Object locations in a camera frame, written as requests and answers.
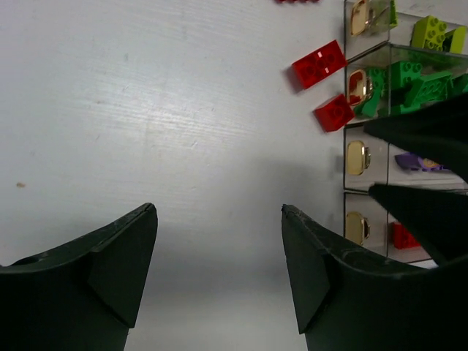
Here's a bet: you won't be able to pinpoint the clear bin nearest front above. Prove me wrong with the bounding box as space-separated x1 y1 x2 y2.
344 192 436 268

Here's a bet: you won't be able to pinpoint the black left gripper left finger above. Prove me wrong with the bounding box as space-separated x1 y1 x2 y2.
1 203 158 350

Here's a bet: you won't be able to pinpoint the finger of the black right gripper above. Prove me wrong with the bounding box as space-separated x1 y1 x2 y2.
369 184 467 265
363 93 467 181

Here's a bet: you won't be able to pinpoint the small green lego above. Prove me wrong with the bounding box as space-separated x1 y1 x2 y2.
354 92 380 119

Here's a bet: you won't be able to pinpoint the red long lego brick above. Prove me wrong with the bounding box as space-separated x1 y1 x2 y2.
390 222 420 249

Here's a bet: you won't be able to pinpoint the lime green square lego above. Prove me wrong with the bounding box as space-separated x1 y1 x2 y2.
388 0 398 29

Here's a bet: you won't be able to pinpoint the red small square lego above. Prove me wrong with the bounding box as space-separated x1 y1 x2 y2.
313 94 355 132

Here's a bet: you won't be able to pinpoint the green tall lego block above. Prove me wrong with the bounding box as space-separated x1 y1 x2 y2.
450 73 468 97

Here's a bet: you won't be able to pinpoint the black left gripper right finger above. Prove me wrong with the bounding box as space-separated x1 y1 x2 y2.
282 205 467 350

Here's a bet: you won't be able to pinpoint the purple lego piece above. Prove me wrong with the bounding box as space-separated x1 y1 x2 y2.
394 152 450 172

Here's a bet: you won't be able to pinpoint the lime green long lego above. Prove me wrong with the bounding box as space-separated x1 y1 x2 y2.
410 15 467 54

